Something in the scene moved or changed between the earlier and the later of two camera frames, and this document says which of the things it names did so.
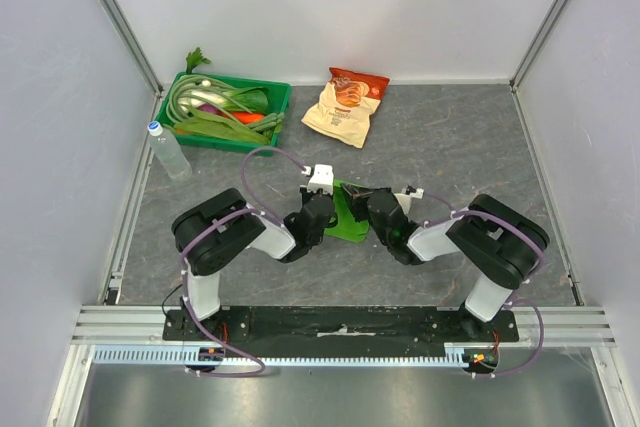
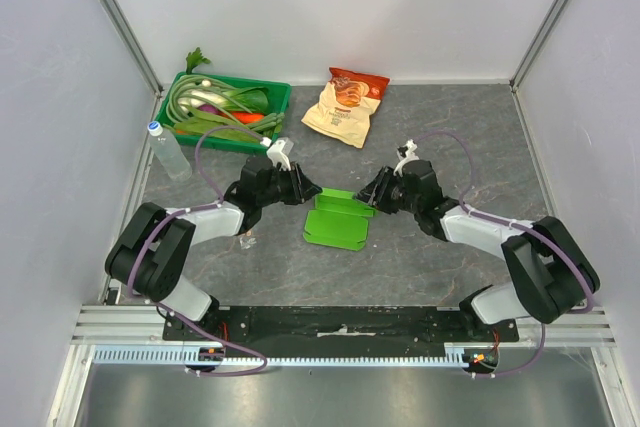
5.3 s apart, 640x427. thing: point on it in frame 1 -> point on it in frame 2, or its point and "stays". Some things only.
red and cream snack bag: x=347 y=104 stays
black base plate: x=337 y=327 stays
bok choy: x=250 y=100 stays
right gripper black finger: x=357 y=200 -> x=384 y=191
